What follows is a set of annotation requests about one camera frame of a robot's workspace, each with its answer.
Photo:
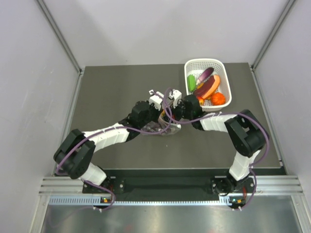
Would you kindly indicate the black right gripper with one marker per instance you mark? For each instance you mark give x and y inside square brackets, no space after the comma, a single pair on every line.
[174,110]

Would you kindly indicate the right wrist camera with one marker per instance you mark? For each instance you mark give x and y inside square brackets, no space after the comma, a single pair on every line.
[174,97]

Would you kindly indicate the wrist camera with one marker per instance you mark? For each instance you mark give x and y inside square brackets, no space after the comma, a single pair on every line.
[156,99]
[174,97]

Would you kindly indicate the orange fake pumpkin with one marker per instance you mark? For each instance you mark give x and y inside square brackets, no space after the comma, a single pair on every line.
[218,99]

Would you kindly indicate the clear zip top bag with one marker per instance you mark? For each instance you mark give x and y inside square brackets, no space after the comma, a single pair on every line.
[171,128]

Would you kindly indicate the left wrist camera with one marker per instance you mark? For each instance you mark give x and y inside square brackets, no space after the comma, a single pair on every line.
[156,99]

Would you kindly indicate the purple fake eggplant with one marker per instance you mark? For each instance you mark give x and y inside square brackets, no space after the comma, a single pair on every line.
[206,74]

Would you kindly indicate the fake papaya half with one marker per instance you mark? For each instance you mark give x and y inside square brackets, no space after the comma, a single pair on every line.
[208,88]

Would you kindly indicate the aluminium frame post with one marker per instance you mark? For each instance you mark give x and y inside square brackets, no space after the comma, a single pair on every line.
[59,35]
[273,33]

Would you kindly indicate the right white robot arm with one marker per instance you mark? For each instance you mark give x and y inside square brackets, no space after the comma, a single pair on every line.
[246,133]

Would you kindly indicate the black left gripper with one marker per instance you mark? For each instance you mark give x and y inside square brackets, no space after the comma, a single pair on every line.
[157,112]

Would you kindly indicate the green fake vegetable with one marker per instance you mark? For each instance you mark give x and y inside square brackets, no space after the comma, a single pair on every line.
[191,82]

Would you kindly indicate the aluminium frame post left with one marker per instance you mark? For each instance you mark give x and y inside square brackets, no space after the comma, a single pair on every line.
[59,35]

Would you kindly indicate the red yellow fake mango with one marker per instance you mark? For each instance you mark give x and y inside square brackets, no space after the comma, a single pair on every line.
[201,101]

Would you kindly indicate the aluminium frame post right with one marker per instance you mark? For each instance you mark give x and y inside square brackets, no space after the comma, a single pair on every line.
[273,33]

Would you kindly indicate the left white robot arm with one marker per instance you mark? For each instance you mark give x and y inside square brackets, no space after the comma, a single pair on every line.
[74,156]

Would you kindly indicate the white perforated plastic basket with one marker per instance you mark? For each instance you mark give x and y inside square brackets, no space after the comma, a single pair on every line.
[196,67]

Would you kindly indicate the dark purple fake grapes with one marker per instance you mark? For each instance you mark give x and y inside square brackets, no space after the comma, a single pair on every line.
[154,128]

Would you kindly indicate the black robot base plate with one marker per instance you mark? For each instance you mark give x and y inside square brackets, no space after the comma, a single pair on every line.
[175,184]

